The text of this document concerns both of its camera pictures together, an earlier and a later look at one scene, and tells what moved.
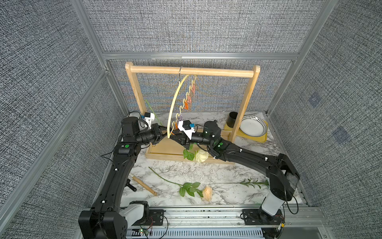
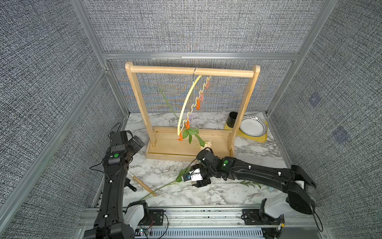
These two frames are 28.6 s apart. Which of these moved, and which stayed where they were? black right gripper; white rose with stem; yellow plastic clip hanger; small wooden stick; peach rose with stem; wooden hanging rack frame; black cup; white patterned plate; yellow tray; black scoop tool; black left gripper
Moved: yellow plastic clip hanger; white rose with stem; peach rose with stem; black left gripper; black right gripper
Stayed: black cup; yellow tray; wooden hanging rack frame; black scoop tool; white patterned plate; small wooden stick
